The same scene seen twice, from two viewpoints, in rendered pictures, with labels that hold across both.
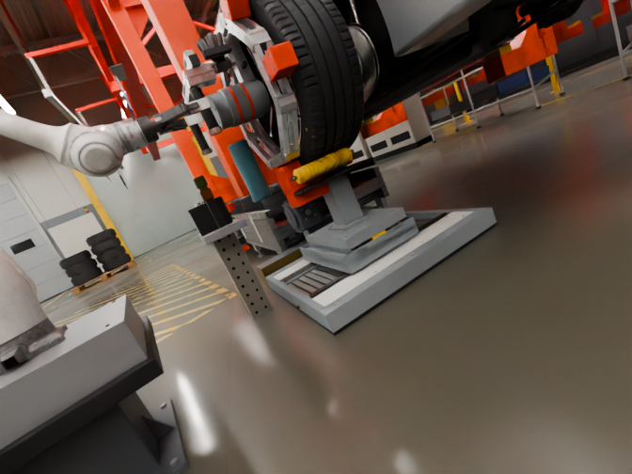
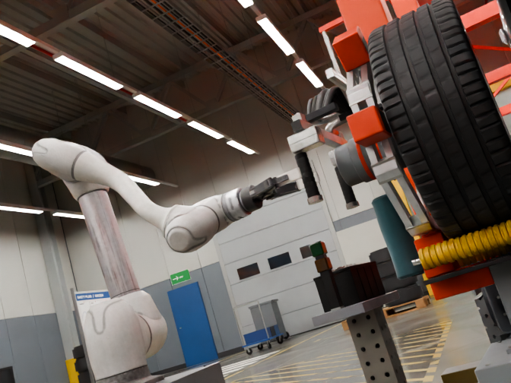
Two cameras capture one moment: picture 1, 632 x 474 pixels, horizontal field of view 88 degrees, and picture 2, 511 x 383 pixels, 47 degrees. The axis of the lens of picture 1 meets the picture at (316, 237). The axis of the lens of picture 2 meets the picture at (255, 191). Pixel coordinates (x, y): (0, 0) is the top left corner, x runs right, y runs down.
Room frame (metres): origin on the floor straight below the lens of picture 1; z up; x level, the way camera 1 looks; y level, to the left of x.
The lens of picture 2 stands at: (-0.14, -0.87, 0.47)
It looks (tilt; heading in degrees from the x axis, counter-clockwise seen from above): 12 degrees up; 44
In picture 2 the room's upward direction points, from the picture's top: 17 degrees counter-clockwise
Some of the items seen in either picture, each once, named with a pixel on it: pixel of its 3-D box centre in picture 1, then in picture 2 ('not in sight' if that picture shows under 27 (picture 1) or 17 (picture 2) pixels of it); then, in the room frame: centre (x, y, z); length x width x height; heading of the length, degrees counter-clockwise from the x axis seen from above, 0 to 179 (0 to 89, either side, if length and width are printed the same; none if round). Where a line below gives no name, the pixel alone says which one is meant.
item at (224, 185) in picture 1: (237, 180); not in sight; (3.83, 0.55, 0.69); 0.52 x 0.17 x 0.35; 110
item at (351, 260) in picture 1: (353, 240); not in sight; (1.49, -0.15, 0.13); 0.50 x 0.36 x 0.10; 20
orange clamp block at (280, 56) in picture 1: (279, 62); (369, 127); (1.09, -0.12, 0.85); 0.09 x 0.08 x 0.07; 20
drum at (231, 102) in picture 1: (239, 104); (375, 154); (1.36, 0.06, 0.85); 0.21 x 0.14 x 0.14; 110
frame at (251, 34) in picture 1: (255, 99); (397, 145); (1.38, -0.01, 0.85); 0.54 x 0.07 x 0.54; 20
